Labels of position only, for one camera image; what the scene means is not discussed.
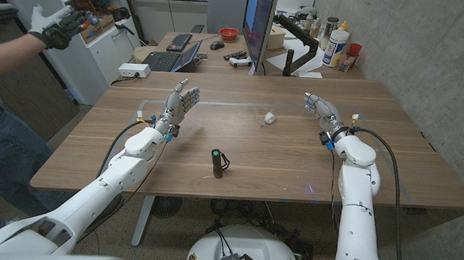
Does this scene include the person's gloved right hand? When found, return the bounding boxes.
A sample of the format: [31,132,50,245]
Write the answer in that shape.
[26,2,89,52]

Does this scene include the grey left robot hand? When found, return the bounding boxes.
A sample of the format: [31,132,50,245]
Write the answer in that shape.
[153,77,202,139]

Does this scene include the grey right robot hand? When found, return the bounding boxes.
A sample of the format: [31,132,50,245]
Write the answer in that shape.
[301,91,352,144]

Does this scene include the person's bare right forearm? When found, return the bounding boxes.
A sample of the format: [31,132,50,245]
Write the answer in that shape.
[0,31,49,85]

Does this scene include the cardboard box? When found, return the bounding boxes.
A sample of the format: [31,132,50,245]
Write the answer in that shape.
[79,12,117,46]

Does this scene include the open black laptop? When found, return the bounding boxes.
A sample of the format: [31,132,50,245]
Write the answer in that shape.
[141,37,203,74]

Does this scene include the white shelf cabinet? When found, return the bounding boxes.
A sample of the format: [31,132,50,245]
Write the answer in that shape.
[0,0,144,108]

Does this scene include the white power strip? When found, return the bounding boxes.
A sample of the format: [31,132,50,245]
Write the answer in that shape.
[117,62,152,80]

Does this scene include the clear glass cup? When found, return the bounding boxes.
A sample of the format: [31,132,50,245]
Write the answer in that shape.
[337,50,358,73]

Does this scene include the wooden back desk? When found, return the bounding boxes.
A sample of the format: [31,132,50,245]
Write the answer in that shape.
[133,29,367,82]

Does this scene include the black keyboard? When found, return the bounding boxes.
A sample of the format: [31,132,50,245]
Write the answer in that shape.
[165,32,193,54]

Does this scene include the white wipes canister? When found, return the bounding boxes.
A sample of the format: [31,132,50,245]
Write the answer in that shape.
[321,28,350,69]

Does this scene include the white paper sheets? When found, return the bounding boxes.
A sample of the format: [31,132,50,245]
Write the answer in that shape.
[265,36,329,80]

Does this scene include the red cup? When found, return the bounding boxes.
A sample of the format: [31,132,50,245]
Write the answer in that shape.
[346,42,363,58]

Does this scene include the white game controller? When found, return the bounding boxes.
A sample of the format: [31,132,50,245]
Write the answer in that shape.
[227,56,253,70]

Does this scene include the black remote control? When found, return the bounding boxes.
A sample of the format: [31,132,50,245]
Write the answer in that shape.
[223,49,248,62]

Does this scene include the tall jar with dark lid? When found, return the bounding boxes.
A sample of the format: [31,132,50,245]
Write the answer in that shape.
[318,16,340,51]

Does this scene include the red bowl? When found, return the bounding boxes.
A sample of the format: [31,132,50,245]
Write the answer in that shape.
[218,26,241,42]

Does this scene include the beige box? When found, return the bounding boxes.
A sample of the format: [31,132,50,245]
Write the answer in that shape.
[265,24,287,52]

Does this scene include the round black fan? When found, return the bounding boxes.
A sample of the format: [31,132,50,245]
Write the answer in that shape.
[150,195,183,220]

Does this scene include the grey office chair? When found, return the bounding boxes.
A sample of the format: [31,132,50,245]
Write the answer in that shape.
[191,0,249,37]

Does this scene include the black computer monitor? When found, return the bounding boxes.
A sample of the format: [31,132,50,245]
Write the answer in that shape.
[239,0,279,73]

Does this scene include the person in grey shirt and jeans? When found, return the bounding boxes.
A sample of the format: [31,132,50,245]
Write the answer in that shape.
[0,80,80,246]

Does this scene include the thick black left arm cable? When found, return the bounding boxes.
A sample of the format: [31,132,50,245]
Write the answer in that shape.
[96,117,156,181]

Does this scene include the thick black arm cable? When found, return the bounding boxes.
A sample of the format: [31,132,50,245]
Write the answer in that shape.
[344,126,414,260]
[96,117,156,181]

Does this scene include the black torch with strap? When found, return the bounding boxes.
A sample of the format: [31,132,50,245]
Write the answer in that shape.
[209,147,232,180]

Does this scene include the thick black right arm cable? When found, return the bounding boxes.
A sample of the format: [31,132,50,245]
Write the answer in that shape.
[344,126,414,260]

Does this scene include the black cable bundle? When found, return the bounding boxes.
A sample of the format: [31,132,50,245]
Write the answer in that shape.
[204,198,317,260]

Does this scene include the robot base with cables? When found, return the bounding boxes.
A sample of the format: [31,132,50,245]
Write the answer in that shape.
[184,222,303,260]

